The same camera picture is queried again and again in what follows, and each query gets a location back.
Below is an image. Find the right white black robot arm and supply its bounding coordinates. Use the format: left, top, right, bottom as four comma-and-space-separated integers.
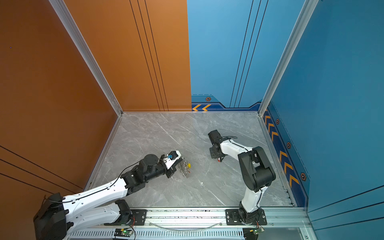
208, 130, 276, 226

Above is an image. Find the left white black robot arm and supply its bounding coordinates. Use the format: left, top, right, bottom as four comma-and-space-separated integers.
33, 151, 184, 240

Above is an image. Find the left green circuit board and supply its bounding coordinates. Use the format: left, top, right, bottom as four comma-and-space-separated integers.
114, 228, 135, 240

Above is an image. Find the green circuit board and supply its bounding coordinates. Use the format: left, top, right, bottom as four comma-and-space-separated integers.
243, 226, 265, 240
114, 228, 135, 240

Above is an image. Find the right green circuit board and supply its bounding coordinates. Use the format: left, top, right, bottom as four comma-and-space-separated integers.
243, 226, 265, 240

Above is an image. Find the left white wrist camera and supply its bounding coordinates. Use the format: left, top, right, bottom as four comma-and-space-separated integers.
161, 150, 182, 170

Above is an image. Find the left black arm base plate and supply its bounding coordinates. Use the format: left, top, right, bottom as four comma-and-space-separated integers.
104, 209, 147, 227

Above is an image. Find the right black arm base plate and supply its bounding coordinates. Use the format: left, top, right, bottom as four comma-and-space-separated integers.
225, 208, 268, 226

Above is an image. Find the white slotted cable duct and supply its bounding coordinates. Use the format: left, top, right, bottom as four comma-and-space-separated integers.
68, 228, 244, 240

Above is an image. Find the aluminium front rail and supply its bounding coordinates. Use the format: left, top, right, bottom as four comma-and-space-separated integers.
68, 206, 311, 229

